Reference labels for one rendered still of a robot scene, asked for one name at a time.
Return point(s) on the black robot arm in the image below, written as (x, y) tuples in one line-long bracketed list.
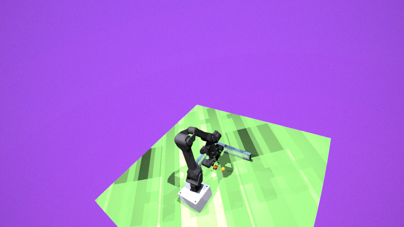
[(184, 142)]

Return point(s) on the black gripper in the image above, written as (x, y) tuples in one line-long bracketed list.
[(214, 154)]

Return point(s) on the low clear wall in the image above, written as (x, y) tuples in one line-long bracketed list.
[(236, 153)]

